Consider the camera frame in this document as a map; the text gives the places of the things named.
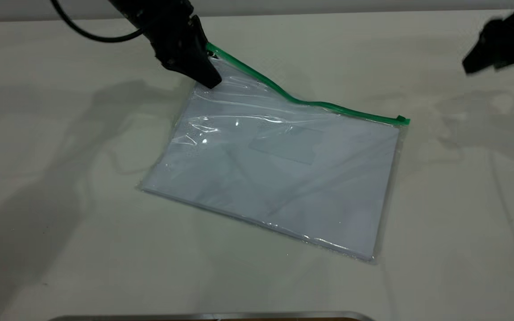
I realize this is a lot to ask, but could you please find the silver metal frame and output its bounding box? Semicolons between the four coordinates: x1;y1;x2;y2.
50;311;376;321

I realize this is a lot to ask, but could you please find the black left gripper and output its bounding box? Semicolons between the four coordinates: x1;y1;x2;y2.
148;13;223;89

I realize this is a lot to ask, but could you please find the black cable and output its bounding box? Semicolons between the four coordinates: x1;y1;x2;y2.
51;0;145;44

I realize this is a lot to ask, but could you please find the clear plastic zipper bag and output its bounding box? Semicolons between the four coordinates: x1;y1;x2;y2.
139;42;411;266

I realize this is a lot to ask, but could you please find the white paper stack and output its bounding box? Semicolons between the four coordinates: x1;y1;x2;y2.
142;82;401;261

